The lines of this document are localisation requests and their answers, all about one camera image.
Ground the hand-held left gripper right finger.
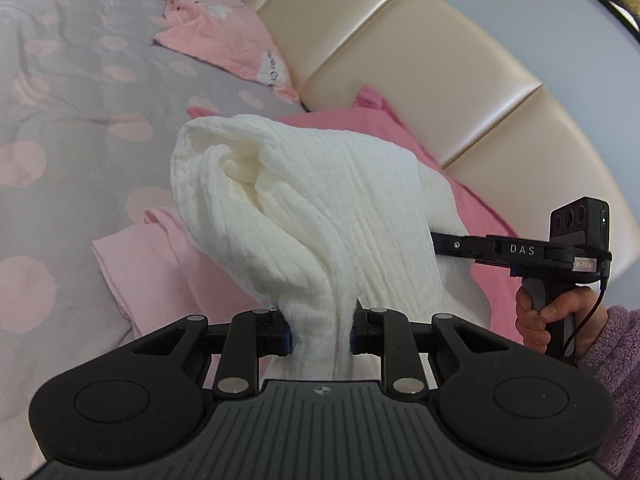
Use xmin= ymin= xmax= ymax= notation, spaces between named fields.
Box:
xmin=349 ymin=307 xmax=507 ymax=395

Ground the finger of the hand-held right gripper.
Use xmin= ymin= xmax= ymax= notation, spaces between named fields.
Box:
xmin=431 ymin=231 xmax=497 ymax=262

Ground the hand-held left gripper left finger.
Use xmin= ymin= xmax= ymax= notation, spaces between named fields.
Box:
xmin=132 ymin=309 xmax=293 ymax=397

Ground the white muslin garment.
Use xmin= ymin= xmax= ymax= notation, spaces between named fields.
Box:
xmin=170 ymin=115 xmax=493 ymax=381

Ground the person's right forearm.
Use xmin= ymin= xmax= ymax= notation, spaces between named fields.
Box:
xmin=575 ymin=305 xmax=640 ymax=480

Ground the person's right hand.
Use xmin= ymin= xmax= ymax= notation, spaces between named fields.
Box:
xmin=515 ymin=287 xmax=609 ymax=360

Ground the magenta pillow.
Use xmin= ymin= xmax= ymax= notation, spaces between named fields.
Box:
xmin=187 ymin=85 xmax=526 ymax=331

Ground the light pink folded garment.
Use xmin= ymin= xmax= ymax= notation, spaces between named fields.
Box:
xmin=91 ymin=205 xmax=281 ymax=336

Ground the beige padded headboard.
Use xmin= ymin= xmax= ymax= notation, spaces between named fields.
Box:
xmin=220 ymin=0 xmax=631 ymax=286

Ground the pink printed pillow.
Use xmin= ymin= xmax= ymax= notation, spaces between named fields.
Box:
xmin=152 ymin=0 xmax=303 ymax=106

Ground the black cable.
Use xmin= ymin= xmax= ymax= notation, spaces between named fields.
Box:
xmin=562 ymin=259 xmax=612 ymax=358

